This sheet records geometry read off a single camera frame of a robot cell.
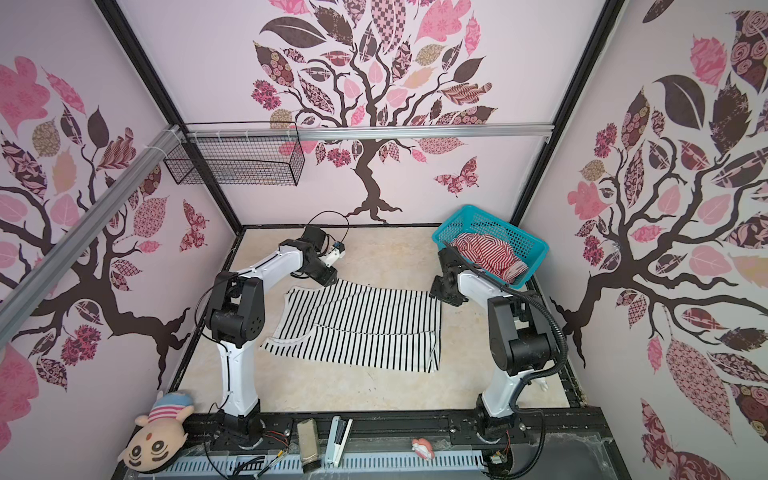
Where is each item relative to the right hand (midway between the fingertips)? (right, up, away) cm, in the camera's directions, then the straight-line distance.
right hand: (440, 291), depth 97 cm
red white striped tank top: (+21, +12, +10) cm, 26 cm away
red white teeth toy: (-9, -33, -30) cm, 45 cm away
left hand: (-38, +4, +3) cm, 38 cm away
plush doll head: (-70, -30, -29) cm, 82 cm away
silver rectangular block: (-36, -33, -27) cm, 56 cm away
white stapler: (-29, -33, -26) cm, 51 cm away
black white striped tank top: (-29, -10, -4) cm, 31 cm away
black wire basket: (-56, +45, -2) cm, 72 cm away
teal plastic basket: (+18, +25, +17) cm, 35 cm away
